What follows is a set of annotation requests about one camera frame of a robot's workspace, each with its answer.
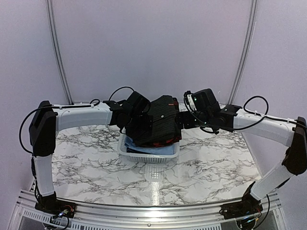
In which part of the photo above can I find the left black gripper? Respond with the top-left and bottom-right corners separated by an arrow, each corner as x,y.
125,113 -> 154,131

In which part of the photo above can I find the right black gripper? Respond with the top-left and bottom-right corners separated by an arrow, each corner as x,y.
175,111 -> 213,130

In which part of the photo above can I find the black pinstriped long sleeve shirt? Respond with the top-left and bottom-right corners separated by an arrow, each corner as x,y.
124,95 -> 182,148

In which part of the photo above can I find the white plastic laundry basket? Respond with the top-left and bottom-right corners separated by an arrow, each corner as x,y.
118,134 -> 180,163

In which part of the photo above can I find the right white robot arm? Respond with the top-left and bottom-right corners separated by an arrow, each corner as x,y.
177,89 -> 307,219

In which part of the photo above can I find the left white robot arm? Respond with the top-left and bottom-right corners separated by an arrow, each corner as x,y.
29,91 -> 151,213

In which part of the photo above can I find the red black plaid shirt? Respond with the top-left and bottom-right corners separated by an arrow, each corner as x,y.
144,95 -> 181,147

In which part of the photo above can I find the light blue shirt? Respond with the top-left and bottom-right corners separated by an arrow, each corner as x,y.
124,137 -> 176,155

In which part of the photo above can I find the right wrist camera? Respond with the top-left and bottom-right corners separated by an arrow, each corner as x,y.
184,91 -> 197,112

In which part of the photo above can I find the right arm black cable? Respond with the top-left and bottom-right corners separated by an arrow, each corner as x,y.
200,95 -> 298,135

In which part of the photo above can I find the right aluminium frame post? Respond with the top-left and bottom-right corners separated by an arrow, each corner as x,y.
227,0 -> 259,104

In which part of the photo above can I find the aluminium frame post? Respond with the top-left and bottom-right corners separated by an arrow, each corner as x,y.
46,0 -> 73,104
227,0 -> 259,104

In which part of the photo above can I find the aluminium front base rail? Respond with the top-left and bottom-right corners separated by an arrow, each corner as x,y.
7,190 -> 286,230

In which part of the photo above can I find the left aluminium frame post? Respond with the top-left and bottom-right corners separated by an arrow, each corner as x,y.
46,0 -> 73,104

